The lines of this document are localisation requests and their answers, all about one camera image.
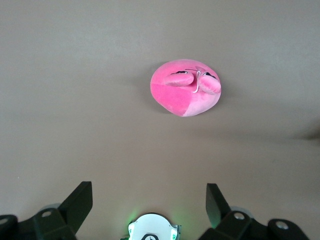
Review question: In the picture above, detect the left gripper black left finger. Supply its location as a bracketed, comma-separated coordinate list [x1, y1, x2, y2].
[0, 181, 94, 240]

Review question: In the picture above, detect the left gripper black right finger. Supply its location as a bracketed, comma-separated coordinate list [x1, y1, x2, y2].
[198, 183, 311, 240]

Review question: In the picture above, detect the pink round plush toy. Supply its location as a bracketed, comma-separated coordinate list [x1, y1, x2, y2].
[149, 58, 222, 118]

